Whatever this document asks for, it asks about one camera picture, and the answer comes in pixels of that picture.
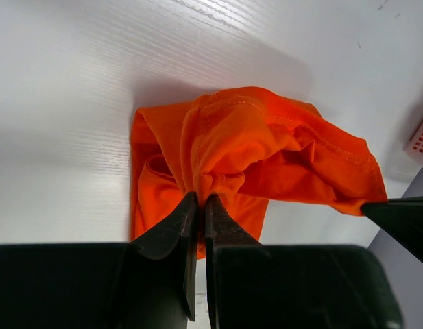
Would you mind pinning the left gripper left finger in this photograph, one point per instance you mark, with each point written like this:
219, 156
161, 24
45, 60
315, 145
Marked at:
166, 261

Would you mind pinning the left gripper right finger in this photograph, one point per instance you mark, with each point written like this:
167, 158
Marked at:
220, 230

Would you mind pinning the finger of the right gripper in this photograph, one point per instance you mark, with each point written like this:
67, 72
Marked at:
402, 219

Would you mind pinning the orange t shirt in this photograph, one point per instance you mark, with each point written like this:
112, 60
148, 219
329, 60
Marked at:
248, 146

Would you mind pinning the white plastic basket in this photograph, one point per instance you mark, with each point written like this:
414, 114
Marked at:
414, 148

